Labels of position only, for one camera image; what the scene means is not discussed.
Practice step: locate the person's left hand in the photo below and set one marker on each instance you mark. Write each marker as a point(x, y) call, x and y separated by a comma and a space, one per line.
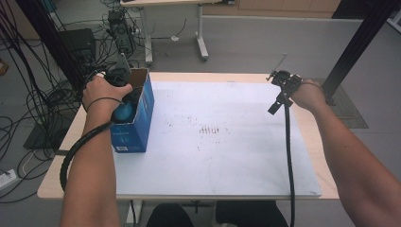
point(101, 91)

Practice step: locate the black wrist band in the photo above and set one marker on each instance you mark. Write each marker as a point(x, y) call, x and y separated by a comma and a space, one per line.
point(102, 100)

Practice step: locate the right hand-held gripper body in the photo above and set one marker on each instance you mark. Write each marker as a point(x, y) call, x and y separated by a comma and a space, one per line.
point(287, 82)

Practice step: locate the blue cardboard box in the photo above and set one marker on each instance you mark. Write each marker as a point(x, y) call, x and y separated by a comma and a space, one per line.
point(132, 138)

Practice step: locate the black floor mat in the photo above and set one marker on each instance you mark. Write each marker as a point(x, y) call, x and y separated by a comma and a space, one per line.
point(41, 137)

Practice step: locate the person's right hand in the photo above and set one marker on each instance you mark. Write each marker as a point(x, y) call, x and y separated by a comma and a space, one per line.
point(309, 96)

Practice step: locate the white table mat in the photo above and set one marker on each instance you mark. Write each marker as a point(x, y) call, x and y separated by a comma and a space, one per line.
point(220, 157)

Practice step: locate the black equipment box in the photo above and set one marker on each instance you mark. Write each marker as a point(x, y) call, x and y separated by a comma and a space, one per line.
point(78, 44)

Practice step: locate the black tape piece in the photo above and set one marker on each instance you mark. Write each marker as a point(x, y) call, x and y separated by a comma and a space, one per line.
point(61, 152)

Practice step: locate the black metal post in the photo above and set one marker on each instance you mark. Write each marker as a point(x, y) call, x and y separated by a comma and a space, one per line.
point(53, 41)
point(356, 47)

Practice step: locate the computer tower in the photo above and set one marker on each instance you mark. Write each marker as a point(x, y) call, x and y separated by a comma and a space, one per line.
point(121, 31)

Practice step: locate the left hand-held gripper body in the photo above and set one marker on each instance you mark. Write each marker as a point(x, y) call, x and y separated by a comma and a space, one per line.
point(118, 75)

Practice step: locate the blue bottle with white cap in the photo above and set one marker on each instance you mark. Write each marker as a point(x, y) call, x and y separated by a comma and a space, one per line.
point(123, 114)

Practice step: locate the white desk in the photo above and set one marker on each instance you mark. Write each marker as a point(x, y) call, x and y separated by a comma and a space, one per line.
point(176, 3)

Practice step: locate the white power strip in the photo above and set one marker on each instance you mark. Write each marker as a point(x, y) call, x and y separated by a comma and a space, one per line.
point(7, 179)

